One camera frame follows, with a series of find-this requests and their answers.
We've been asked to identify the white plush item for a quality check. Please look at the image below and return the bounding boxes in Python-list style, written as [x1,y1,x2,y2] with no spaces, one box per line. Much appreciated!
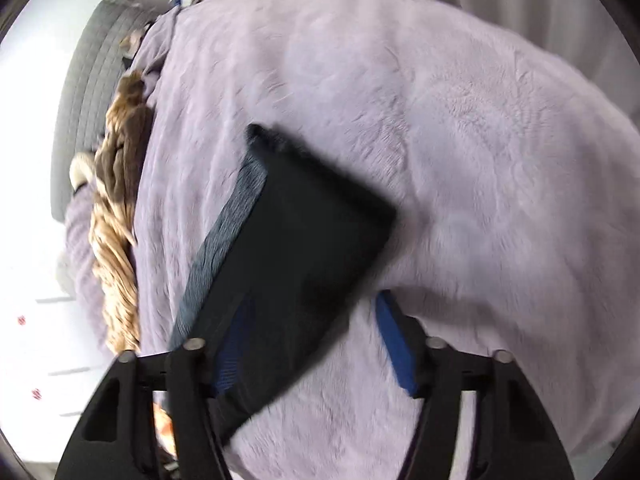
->
[69,152,97,193]

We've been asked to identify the black pants with patterned waistband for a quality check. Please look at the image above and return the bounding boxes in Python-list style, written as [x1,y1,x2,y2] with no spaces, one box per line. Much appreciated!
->
[167,124,398,446]

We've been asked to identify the brown garment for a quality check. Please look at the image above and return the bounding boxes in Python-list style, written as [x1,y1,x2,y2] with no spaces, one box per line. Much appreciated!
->
[95,105,153,231]

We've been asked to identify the striped beige garment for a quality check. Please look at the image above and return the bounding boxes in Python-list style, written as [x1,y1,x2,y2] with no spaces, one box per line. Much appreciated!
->
[90,72,151,356]

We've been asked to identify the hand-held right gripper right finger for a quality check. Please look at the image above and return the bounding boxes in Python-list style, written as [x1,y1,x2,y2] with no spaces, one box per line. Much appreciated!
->
[375,291,576,480]

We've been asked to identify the white wardrobe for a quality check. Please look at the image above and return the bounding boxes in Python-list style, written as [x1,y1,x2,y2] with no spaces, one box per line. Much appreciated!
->
[2,240,118,466]

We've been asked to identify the grey quilted headboard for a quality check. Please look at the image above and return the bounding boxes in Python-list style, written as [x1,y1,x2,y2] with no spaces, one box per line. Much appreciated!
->
[50,0,156,221]

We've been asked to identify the purple plush blanket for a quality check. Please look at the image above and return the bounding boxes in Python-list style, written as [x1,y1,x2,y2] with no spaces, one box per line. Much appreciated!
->
[62,0,640,480]

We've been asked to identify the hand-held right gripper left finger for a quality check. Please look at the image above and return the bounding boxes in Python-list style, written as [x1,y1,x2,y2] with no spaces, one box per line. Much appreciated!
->
[54,292,253,480]

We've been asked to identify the orange towel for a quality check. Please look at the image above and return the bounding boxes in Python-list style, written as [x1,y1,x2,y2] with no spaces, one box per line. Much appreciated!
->
[152,402,176,448]

